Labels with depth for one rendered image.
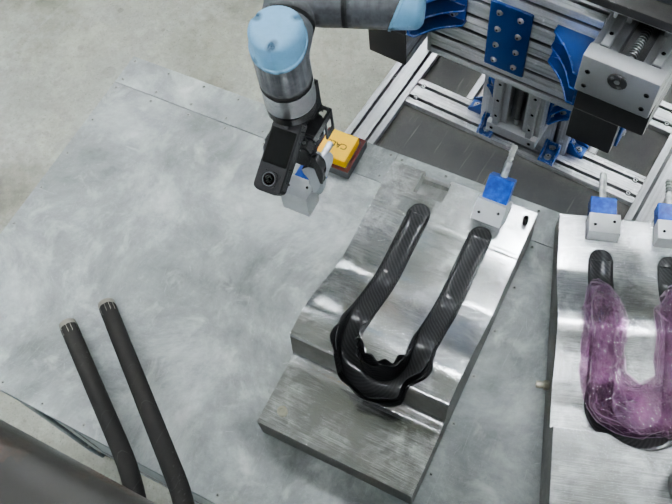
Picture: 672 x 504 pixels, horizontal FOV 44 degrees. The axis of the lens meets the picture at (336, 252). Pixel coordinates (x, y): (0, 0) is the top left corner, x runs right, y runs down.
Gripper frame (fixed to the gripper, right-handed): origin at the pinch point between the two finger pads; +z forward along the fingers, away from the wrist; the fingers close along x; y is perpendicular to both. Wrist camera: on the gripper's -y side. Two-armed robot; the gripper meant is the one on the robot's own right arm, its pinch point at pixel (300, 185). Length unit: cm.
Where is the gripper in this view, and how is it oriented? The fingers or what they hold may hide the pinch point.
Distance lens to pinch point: 135.4
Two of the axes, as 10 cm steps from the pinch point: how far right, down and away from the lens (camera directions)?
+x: -8.9, -3.7, 2.7
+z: 0.8, 4.6, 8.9
